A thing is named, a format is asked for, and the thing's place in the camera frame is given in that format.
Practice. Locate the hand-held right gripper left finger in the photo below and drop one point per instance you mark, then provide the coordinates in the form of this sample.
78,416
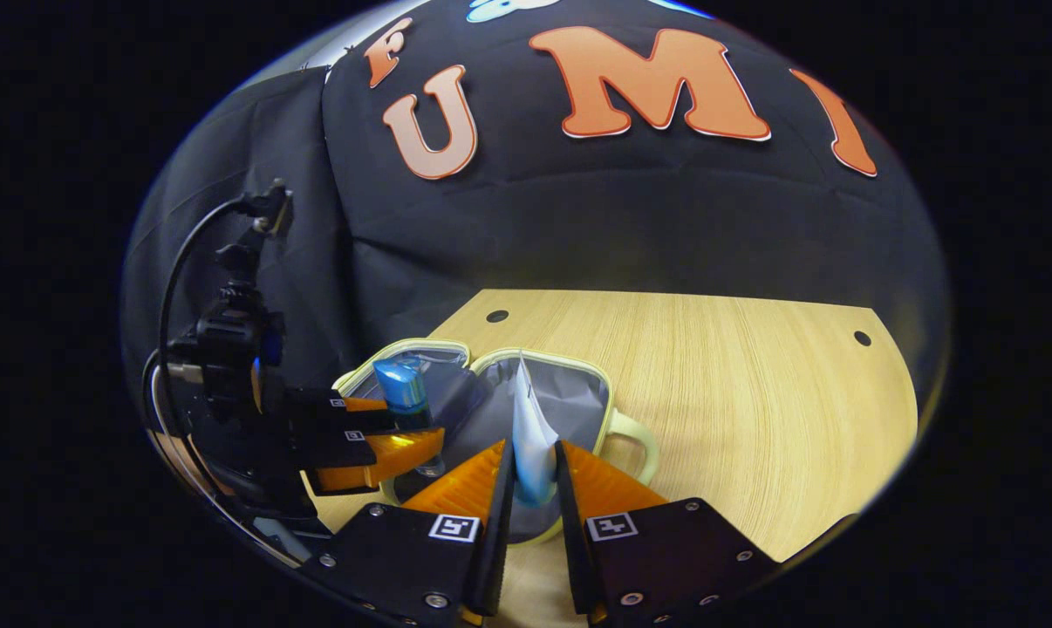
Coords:
500,541

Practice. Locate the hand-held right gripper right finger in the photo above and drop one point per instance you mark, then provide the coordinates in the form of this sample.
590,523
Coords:
574,558

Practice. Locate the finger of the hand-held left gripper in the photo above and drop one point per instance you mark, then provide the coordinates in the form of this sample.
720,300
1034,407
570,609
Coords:
343,453
317,410

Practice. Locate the blue capped clear bottle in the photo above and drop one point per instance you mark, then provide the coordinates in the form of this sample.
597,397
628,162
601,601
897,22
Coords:
399,384

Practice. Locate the white and blue sachet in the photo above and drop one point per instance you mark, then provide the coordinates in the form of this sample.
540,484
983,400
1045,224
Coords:
530,436

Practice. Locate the small pale yellow suitcase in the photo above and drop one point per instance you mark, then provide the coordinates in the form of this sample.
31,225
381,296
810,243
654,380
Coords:
570,401

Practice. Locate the black backdrop cloth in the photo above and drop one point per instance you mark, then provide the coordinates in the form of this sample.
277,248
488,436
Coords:
622,218

